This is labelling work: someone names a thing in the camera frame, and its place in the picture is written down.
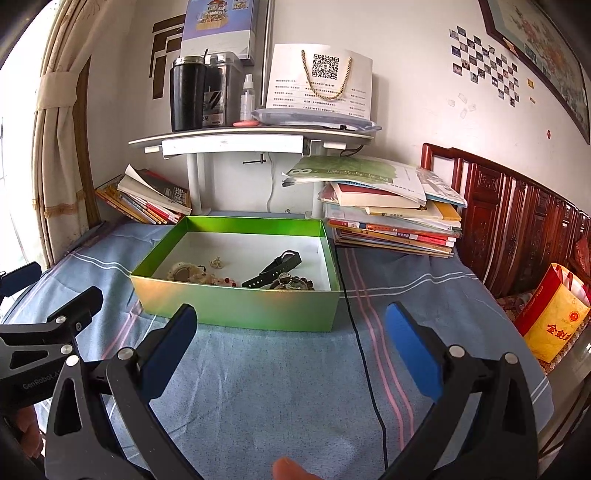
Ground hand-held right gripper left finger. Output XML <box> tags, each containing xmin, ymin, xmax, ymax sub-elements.
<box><xmin>44</xmin><ymin>303</ymin><xmax>198</xmax><ymax>480</ymax></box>

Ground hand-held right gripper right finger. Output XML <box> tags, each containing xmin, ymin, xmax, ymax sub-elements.
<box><xmin>383</xmin><ymin>302</ymin><xmax>541</xmax><ymax>480</ymax></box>

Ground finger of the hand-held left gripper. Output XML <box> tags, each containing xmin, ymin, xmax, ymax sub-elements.
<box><xmin>0</xmin><ymin>286</ymin><xmax>105</xmax><ymax>356</ymax></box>
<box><xmin>0</xmin><ymin>261</ymin><xmax>42</xmax><ymax>298</ymax></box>

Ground pink and red bead bracelet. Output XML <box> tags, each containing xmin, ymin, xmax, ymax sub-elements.
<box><xmin>191</xmin><ymin>271</ymin><xmax>241</xmax><ymax>288</ymax></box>

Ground green holographic cardboard box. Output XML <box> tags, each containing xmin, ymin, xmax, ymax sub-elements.
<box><xmin>129</xmin><ymin>215</ymin><xmax>341</xmax><ymax>332</ymax></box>

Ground brown wooden bead bracelet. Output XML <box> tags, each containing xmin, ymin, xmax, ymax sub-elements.
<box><xmin>270</xmin><ymin>276</ymin><xmax>317</xmax><ymax>291</ymax></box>

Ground person's left hand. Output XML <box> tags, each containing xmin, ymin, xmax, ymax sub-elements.
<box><xmin>14</xmin><ymin>406</ymin><xmax>47</xmax><ymax>457</ymax></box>

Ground person's right hand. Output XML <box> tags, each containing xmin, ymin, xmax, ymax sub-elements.
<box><xmin>272</xmin><ymin>457</ymin><xmax>326</xmax><ymax>480</ymax></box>

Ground blue striped blanket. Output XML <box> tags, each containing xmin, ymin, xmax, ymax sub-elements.
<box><xmin>0</xmin><ymin>220</ymin><xmax>555</xmax><ymax>480</ymax></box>

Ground small stack of books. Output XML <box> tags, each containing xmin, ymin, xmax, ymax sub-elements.
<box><xmin>95</xmin><ymin>164</ymin><xmax>192</xmax><ymax>225</ymax></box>

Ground large stack of books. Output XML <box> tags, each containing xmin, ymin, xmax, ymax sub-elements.
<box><xmin>281</xmin><ymin>154</ymin><xmax>468</xmax><ymax>258</ymax></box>

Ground black wrist watch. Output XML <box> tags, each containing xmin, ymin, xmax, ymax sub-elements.
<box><xmin>241</xmin><ymin>250</ymin><xmax>303</xmax><ymax>288</ymax></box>

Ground yellow and red paper bag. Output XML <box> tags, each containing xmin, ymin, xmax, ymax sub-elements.
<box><xmin>514</xmin><ymin>263</ymin><xmax>591</xmax><ymax>363</ymax></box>

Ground beige curtain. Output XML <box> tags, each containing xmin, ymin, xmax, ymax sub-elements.
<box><xmin>28</xmin><ymin>0</ymin><xmax>100</xmax><ymax>268</ymax></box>

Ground carved red wooden headboard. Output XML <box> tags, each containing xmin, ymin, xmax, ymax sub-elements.
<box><xmin>420</xmin><ymin>142</ymin><xmax>591</xmax><ymax>301</ymax></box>

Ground white desk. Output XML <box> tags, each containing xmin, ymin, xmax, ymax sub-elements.
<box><xmin>128</xmin><ymin>127</ymin><xmax>375</xmax><ymax>217</ymax></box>

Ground black tumbler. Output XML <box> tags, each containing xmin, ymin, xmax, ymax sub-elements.
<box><xmin>169</xmin><ymin>56</ymin><xmax>207</xmax><ymax>133</ymax></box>

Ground blue plastic folder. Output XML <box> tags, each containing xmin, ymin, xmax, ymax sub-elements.
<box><xmin>252</xmin><ymin>108</ymin><xmax>382</xmax><ymax>132</ymax></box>

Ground clear plastic container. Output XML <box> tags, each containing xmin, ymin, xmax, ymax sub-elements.
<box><xmin>203</xmin><ymin>53</ymin><xmax>241</xmax><ymax>127</ymax></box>

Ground small spray bottle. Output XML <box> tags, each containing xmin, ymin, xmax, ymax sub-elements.
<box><xmin>239</xmin><ymin>74</ymin><xmax>256</xmax><ymax>123</ymax></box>

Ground white paper bag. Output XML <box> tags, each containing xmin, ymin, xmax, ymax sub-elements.
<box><xmin>264</xmin><ymin>44</ymin><xmax>374</xmax><ymax>121</ymax></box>

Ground blue printed box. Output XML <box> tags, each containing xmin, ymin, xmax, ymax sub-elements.
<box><xmin>180</xmin><ymin>0</ymin><xmax>259</xmax><ymax>65</ymax></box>

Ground metal pole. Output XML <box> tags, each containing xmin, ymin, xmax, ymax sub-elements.
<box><xmin>261</xmin><ymin>0</ymin><xmax>278</xmax><ymax>112</ymax></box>

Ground black cable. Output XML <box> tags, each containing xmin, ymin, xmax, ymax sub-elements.
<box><xmin>333</xmin><ymin>247</ymin><xmax>389</xmax><ymax>467</ymax></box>

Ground white cable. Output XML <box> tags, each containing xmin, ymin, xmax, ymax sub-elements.
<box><xmin>267</xmin><ymin>154</ymin><xmax>279</xmax><ymax>214</ymax></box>

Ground brown wall stickers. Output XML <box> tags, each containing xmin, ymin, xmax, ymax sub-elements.
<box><xmin>151</xmin><ymin>14</ymin><xmax>188</xmax><ymax>100</ymax></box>

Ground checkered wall photo stickers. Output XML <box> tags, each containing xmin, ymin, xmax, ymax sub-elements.
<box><xmin>450</xmin><ymin>25</ymin><xmax>522</xmax><ymax>107</ymax></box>

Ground framed wall picture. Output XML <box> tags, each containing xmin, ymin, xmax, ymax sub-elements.
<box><xmin>478</xmin><ymin>0</ymin><xmax>591</xmax><ymax>144</ymax></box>

